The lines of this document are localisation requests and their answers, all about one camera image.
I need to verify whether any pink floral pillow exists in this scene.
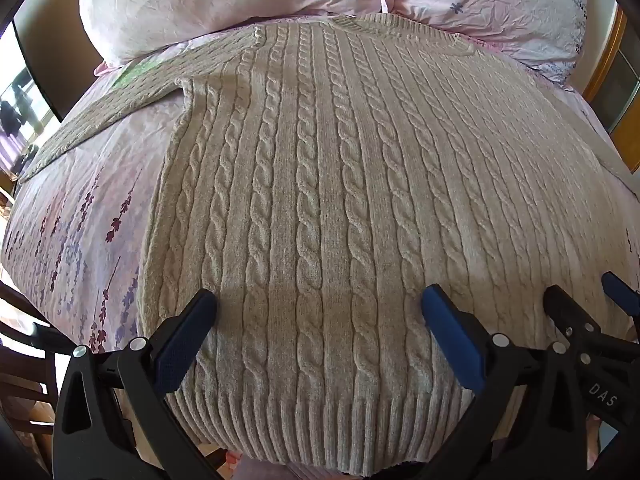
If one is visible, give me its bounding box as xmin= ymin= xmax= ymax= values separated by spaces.
xmin=390 ymin=0 xmax=589 ymax=92
xmin=80 ymin=0 xmax=403 ymax=68

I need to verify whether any beige cable-knit sweater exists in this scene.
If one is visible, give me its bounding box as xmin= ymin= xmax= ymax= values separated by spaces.
xmin=19 ymin=14 xmax=640 ymax=477

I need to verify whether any wooden bedside cabinet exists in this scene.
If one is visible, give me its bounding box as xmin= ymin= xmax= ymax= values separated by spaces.
xmin=582 ymin=4 xmax=640 ymax=173

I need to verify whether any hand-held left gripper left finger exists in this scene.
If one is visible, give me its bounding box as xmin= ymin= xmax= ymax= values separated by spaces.
xmin=52 ymin=287 xmax=219 ymax=480

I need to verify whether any pink floral bed sheet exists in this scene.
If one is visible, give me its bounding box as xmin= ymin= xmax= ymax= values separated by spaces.
xmin=0 ymin=10 xmax=640 ymax=480

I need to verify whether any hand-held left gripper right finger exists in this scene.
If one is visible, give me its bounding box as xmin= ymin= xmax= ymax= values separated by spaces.
xmin=420 ymin=284 xmax=601 ymax=480

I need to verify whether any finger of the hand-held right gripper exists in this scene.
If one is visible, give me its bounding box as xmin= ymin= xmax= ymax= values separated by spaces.
xmin=601 ymin=271 xmax=640 ymax=319
xmin=542 ymin=285 xmax=602 ymax=377

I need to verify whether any window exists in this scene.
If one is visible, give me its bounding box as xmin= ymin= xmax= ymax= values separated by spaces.
xmin=0 ymin=24 xmax=62 ymax=181

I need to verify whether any dark wooden chair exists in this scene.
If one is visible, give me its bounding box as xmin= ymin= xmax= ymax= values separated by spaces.
xmin=0 ymin=280 xmax=71 ymax=463

